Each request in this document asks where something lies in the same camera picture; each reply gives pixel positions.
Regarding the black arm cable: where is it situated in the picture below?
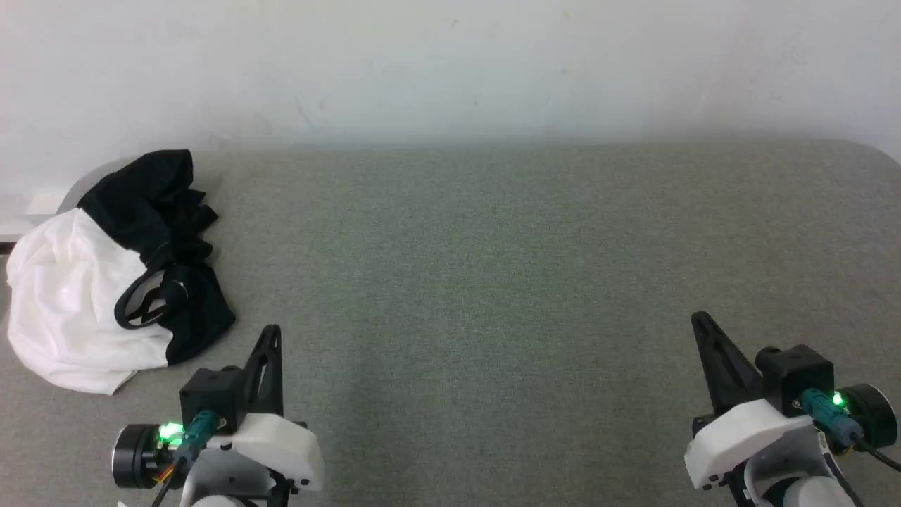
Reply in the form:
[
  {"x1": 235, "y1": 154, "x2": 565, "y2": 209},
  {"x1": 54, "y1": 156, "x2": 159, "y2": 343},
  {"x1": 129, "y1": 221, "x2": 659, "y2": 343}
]
[
  {"x1": 801, "y1": 387, "x2": 901, "y2": 472},
  {"x1": 151, "y1": 411, "x2": 220, "y2": 507}
]

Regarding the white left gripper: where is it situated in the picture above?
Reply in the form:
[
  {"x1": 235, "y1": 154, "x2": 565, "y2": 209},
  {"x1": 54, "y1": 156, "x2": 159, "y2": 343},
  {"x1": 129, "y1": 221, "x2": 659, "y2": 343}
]
[{"x1": 204, "y1": 324, "x2": 326, "y2": 494}]

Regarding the black and white t-shirt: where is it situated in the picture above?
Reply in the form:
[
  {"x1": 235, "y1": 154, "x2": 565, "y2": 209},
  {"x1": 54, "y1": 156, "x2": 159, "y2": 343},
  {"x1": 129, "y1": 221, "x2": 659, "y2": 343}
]
[{"x1": 7, "y1": 149, "x2": 237, "y2": 395}]

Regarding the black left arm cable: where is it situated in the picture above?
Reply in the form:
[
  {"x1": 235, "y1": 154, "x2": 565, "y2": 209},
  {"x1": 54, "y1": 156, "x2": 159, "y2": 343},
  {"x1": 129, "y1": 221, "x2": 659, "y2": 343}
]
[{"x1": 151, "y1": 411, "x2": 220, "y2": 507}]

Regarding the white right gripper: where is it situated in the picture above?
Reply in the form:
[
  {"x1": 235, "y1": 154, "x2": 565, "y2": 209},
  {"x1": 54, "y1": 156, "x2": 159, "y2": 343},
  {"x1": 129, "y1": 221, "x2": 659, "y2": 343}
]
[{"x1": 684, "y1": 311, "x2": 817, "y2": 492}]

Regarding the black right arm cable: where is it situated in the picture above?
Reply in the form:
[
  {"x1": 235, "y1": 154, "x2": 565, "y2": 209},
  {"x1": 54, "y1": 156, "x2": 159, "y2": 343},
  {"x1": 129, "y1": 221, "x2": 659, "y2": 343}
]
[{"x1": 801, "y1": 387, "x2": 901, "y2": 472}]

